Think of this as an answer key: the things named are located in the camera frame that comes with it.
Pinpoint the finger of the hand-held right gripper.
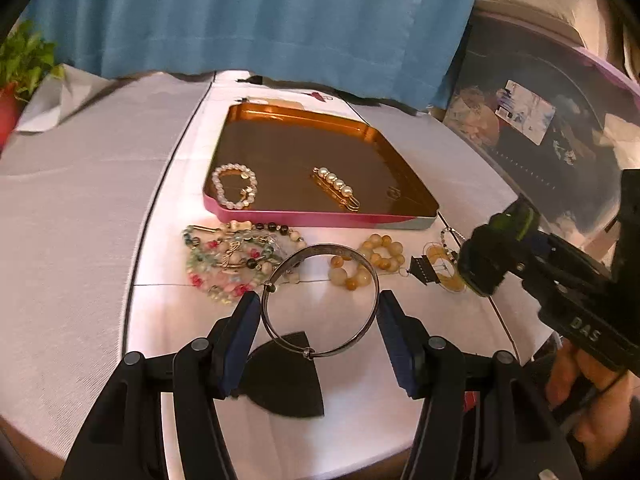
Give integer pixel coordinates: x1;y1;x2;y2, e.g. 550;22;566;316
457;226;532;296
487;197;556;252

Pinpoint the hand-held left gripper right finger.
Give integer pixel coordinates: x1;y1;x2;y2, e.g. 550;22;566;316
376;290;583;480

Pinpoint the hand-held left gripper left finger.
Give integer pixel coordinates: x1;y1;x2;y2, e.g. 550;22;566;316
60;291;263;480

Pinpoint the silver bangle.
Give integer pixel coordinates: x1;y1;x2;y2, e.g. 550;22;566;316
260;244;381;360

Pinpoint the pile of mixed bead bracelets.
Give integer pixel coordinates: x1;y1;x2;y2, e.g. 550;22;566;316
181;220;312;307

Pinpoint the yellow bead bracelet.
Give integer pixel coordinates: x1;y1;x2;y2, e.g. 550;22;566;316
327;232;406;293

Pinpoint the gold metal tray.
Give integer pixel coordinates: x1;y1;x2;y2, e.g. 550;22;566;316
202;102;441;231

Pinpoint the person's right hand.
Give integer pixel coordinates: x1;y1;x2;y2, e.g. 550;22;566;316
544;341;640;455

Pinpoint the black felt piece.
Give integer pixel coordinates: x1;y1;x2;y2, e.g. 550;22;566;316
235;330;326;418

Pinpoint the white paper label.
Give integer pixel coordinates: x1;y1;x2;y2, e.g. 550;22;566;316
494;79;557;147

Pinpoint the clear storage bin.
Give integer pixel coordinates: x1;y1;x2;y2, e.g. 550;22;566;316
442;7;640;273

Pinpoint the pearl hair clip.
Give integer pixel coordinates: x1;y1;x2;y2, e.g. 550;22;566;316
311;165;362;211

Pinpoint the grey fabric cloth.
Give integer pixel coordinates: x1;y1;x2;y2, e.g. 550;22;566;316
0;64;217;458

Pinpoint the red plant pot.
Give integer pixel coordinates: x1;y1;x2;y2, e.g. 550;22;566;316
0;82;25;153

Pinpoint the blue curtain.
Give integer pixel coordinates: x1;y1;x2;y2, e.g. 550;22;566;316
22;0;490;111

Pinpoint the green plant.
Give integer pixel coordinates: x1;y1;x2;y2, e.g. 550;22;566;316
0;20;67;105

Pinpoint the white pearl bracelet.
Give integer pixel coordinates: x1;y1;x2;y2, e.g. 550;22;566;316
211;162;259;211

